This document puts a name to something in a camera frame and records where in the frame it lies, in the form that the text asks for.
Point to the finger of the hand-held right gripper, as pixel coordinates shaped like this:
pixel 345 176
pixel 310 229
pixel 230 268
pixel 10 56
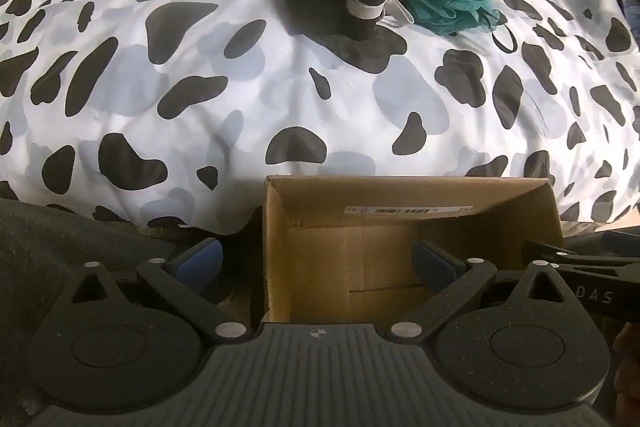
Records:
pixel 620 238
pixel 575 254

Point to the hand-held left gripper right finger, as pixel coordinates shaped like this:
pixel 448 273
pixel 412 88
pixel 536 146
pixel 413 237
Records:
pixel 435 264

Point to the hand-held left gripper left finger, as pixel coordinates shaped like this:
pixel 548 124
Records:
pixel 200 259

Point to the brown cardboard box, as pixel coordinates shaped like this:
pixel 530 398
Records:
pixel 350 252

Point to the person's right hand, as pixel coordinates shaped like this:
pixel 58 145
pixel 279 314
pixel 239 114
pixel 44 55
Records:
pixel 627 357

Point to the dark grey cloth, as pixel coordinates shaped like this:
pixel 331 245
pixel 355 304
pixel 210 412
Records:
pixel 30 247

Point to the cow print blanket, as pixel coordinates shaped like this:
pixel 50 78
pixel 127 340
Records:
pixel 250 82

